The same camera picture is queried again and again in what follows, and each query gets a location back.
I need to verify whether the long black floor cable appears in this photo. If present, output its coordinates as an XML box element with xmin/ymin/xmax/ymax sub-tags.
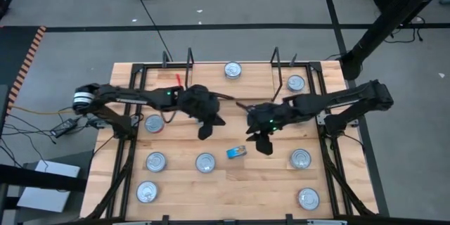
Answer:
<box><xmin>128</xmin><ymin>0</ymin><xmax>174</xmax><ymax>63</ymax></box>

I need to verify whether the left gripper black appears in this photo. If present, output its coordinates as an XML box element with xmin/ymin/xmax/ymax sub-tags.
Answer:
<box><xmin>179</xmin><ymin>83</ymin><xmax>227</xmax><ymax>141</ymax></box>

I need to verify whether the black aluminium rig frame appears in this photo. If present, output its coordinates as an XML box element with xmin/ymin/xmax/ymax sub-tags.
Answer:
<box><xmin>84</xmin><ymin>51</ymin><xmax>380</xmax><ymax>225</ymax></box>

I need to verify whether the silver lid seafood can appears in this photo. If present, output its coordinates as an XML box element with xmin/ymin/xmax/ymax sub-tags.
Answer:
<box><xmin>145</xmin><ymin>151</ymin><xmax>168</xmax><ymax>173</ymax></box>

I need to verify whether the black mat orange striped edge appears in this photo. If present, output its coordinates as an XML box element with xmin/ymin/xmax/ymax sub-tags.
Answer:
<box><xmin>0</xmin><ymin>25</ymin><xmax>47</xmax><ymax>113</ymax></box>

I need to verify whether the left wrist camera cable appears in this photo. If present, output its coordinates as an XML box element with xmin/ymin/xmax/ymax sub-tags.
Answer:
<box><xmin>160</xmin><ymin>91</ymin><xmax>236</xmax><ymax>124</ymax></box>

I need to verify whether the red label seafood can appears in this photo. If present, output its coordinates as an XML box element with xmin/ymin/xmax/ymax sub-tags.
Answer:
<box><xmin>297</xmin><ymin>187</ymin><xmax>321</xmax><ymax>212</ymax></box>

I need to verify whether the teal label seafood can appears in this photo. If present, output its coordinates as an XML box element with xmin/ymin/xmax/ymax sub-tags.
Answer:
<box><xmin>136</xmin><ymin>180</ymin><xmax>160</xmax><ymax>204</ymax></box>

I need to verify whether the blue white label tuna can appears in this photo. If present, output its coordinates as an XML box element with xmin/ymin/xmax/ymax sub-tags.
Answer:
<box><xmin>290</xmin><ymin>148</ymin><xmax>312</xmax><ymax>170</ymax></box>
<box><xmin>286</xmin><ymin>74</ymin><xmax>306</xmax><ymax>94</ymax></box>

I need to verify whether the red can nutrition facts label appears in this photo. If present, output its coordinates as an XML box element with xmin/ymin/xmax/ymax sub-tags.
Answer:
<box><xmin>144</xmin><ymin>114</ymin><xmax>165</xmax><ymax>134</ymax></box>

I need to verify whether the white flat box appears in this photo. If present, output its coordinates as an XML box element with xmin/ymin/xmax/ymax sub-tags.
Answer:
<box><xmin>16</xmin><ymin>160</ymin><xmax>81</xmax><ymax>214</ymax></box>

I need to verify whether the black desk bar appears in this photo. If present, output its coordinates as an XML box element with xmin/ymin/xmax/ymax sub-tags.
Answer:
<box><xmin>0</xmin><ymin>163</ymin><xmax>89</xmax><ymax>193</ymax></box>

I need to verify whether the orange floor cable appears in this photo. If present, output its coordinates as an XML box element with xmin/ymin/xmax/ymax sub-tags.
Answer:
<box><xmin>10</xmin><ymin>105</ymin><xmax>77</xmax><ymax>116</ymax></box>

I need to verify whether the bright blue label tuna can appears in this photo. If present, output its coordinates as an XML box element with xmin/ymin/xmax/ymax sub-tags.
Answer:
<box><xmin>226</xmin><ymin>145</ymin><xmax>248</xmax><ymax>160</ymax></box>

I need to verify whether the red can with barcode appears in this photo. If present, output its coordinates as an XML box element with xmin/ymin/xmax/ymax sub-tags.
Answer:
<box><xmin>195</xmin><ymin>152</ymin><xmax>217</xmax><ymax>174</ymax></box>

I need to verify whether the dark blue label can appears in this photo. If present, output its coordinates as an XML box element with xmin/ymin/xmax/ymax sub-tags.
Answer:
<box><xmin>224</xmin><ymin>60</ymin><xmax>243</xmax><ymax>80</ymax></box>

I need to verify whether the black power brick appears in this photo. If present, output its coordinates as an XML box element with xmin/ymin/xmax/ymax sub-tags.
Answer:
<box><xmin>50</xmin><ymin>117</ymin><xmax>79</xmax><ymax>139</ymax></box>

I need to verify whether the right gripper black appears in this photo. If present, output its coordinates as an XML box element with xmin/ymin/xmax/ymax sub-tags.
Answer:
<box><xmin>245</xmin><ymin>101</ymin><xmax>288</xmax><ymax>156</ymax></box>

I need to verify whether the wooden shelf with black frame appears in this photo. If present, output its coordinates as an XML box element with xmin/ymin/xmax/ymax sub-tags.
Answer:
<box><xmin>185</xmin><ymin>46</ymin><xmax>285</xmax><ymax>103</ymax></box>

